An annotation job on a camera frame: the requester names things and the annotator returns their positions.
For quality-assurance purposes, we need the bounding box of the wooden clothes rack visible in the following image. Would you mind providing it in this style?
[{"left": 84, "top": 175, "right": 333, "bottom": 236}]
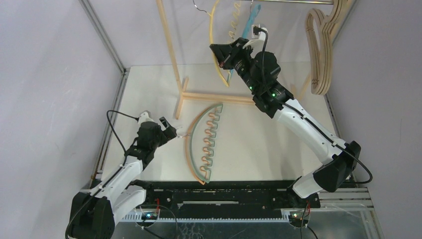
[{"left": 155, "top": 0, "right": 350, "bottom": 120}]

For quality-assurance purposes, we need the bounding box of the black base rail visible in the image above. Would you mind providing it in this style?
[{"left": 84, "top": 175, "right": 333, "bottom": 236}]
[{"left": 134, "top": 180, "right": 321, "bottom": 221}]

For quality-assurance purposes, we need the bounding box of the left circuit board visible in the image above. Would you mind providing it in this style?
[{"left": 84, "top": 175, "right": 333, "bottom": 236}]
[{"left": 140, "top": 212, "right": 158, "bottom": 221}]

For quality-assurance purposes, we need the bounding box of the green wire hanger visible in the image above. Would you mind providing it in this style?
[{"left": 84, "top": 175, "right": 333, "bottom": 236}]
[{"left": 188, "top": 103, "right": 224, "bottom": 184}]

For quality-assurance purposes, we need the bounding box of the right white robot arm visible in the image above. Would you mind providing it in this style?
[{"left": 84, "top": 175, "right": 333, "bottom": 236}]
[{"left": 210, "top": 38, "right": 361, "bottom": 207}]

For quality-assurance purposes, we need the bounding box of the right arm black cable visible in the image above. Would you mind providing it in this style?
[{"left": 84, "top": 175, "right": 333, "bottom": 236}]
[{"left": 254, "top": 25, "right": 373, "bottom": 185}]

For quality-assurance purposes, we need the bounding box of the yellow wire hanger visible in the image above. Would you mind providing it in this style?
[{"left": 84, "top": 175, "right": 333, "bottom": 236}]
[{"left": 192, "top": 0, "right": 241, "bottom": 87}]

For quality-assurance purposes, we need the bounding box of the orange wire hanger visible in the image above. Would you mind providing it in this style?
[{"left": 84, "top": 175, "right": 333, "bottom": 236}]
[{"left": 176, "top": 105, "right": 218, "bottom": 186}]

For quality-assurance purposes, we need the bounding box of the circuit board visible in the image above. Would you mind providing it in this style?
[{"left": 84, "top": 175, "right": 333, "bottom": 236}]
[
  {"left": 289, "top": 213, "right": 307, "bottom": 223},
  {"left": 140, "top": 212, "right": 158, "bottom": 221}
]

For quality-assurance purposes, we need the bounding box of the blue wire hanger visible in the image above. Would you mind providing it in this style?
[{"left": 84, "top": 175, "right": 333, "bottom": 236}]
[{"left": 228, "top": 1, "right": 261, "bottom": 43}]

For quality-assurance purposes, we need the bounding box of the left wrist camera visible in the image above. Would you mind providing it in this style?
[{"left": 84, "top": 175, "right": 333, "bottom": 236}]
[{"left": 137, "top": 110, "right": 154, "bottom": 125}]

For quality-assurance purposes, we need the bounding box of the right circuit board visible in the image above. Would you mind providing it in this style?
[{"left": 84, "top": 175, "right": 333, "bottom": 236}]
[{"left": 289, "top": 213, "right": 307, "bottom": 223}]

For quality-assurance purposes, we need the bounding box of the beige plastic hanger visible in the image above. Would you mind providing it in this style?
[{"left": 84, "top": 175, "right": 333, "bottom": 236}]
[
  {"left": 305, "top": 0, "right": 347, "bottom": 95},
  {"left": 305, "top": 8, "right": 330, "bottom": 95},
  {"left": 308, "top": 8, "right": 333, "bottom": 96},
  {"left": 316, "top": 0, "right": 348, "bottom": 95}
]

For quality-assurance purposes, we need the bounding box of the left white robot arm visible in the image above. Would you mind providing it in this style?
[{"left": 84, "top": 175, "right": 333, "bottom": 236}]
[{"left": 65, "top": 111, "right": 177, "bottom": 239}]

